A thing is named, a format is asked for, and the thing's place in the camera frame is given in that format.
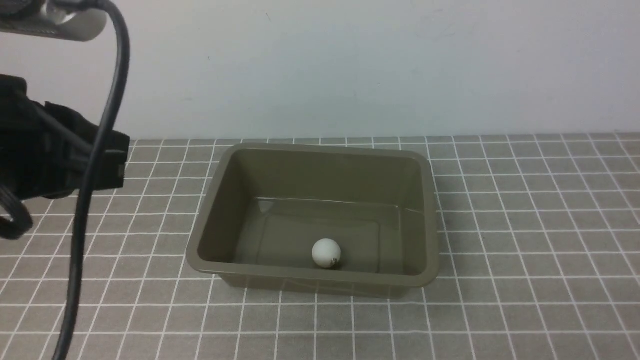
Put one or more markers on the white table-tennis ball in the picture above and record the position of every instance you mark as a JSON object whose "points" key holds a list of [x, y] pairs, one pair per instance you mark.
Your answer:
{"points": [[326, 253]]}

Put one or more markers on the grey checked tablecloth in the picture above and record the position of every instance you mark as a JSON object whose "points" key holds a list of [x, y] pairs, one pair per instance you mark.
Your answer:
{"points": [[539, 260]]}

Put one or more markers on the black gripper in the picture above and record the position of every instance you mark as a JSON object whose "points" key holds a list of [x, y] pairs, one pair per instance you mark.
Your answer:
{"points": [[45, 148]]}

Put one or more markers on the olive green plastic bin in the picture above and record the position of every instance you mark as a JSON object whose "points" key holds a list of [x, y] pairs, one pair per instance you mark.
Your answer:
{"points": [[268, 204]]}

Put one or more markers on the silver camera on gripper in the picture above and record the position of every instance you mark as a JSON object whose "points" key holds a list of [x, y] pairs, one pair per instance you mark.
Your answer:
{"points": [[43, 18]]}

